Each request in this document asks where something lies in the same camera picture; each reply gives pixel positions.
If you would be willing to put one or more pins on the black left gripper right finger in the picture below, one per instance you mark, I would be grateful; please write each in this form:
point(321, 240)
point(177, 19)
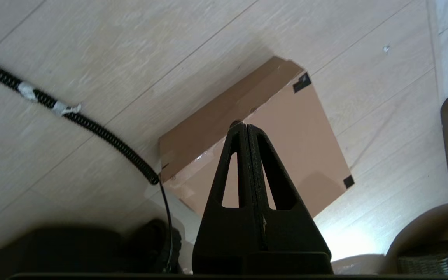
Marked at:
point(294, 233)

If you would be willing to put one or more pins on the brown cardboard shoe box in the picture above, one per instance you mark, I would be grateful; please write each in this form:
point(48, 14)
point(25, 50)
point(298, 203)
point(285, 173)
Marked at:
point(298, 128)

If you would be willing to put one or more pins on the dark woven basket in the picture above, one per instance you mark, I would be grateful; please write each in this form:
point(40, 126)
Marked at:
point(434, 264)

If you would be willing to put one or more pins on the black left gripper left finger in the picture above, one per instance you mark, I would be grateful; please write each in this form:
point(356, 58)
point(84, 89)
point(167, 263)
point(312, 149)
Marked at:
point(224, 233)

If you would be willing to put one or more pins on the tiny white floor speck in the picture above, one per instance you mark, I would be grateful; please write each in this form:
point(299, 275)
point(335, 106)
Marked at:
point(386, 48)

